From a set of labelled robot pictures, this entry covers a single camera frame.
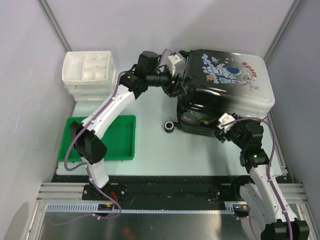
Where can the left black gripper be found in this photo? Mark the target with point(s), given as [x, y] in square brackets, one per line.
[174, 87]

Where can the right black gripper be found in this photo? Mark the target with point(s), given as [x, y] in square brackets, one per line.
[220, 134]

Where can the space astronaut hardshell suitcase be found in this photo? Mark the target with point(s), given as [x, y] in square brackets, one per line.
[219, 82]

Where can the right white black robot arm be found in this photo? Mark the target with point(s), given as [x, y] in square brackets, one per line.
[263, 195]

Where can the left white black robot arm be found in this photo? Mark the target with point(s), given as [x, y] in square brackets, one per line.
[151, 70]

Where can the green plastic tray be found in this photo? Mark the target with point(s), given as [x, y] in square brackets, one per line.
[119, 138]

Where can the white stacked drawer organizer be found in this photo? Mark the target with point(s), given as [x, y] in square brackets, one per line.
[89, 76]

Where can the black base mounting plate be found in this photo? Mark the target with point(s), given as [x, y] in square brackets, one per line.
[198, 202]

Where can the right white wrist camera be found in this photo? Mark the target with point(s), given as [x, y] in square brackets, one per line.
[226, 122]

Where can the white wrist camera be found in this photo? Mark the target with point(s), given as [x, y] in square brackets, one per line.
[226, 122]
[174, 61]

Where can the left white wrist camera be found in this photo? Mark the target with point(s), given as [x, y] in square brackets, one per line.
[174, 61]

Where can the grey slotted cable duct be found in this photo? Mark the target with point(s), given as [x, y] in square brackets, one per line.
[69, 207]

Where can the aluminium frame rail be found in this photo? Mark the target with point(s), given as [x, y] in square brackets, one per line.
[294, 193]

